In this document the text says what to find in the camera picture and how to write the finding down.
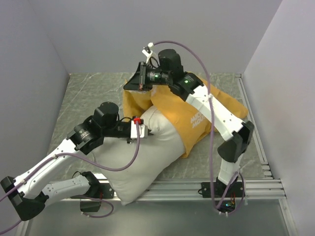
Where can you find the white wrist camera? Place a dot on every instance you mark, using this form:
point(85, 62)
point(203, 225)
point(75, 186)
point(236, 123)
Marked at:
point(148, 52)
point(138, 129)

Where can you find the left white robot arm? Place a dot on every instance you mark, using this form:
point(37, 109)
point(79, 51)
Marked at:
point(31, 192)

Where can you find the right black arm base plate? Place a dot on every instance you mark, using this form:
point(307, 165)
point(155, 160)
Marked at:
point(236, 189)

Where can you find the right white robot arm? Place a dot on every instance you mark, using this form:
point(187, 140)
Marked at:
point(224, 113)

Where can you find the yellow pillowcase with blue lining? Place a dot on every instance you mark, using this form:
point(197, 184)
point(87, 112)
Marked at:
point(191, 125)

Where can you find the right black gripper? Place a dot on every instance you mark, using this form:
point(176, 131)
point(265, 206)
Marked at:
point(138, 81)

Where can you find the right side aluminium rail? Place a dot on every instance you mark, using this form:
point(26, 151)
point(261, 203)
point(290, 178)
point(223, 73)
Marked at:
point(254, 162)

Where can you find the aluminium mounting rail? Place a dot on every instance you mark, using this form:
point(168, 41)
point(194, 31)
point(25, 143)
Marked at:
point(170, 208)

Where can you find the white pillow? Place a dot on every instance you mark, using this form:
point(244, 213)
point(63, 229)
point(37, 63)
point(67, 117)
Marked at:
point(156, 152)

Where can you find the black box under rail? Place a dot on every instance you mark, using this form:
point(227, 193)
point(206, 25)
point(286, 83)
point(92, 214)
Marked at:
point(89, 206)

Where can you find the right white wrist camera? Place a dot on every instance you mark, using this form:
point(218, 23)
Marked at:
point(148, 52)

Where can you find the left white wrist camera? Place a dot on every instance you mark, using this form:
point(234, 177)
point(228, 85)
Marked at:
point(138, 129)

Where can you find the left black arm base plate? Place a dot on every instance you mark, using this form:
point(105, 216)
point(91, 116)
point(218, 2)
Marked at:
point(102, 190)

